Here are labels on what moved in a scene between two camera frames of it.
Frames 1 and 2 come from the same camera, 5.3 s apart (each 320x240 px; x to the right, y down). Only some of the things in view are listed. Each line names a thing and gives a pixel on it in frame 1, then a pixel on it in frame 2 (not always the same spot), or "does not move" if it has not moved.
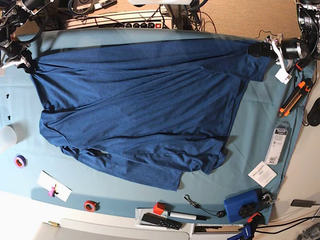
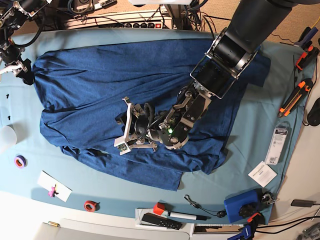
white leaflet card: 263,174 does not move
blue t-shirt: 152,111 does not move
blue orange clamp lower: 247,231 does not move
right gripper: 287,48 to 142,124
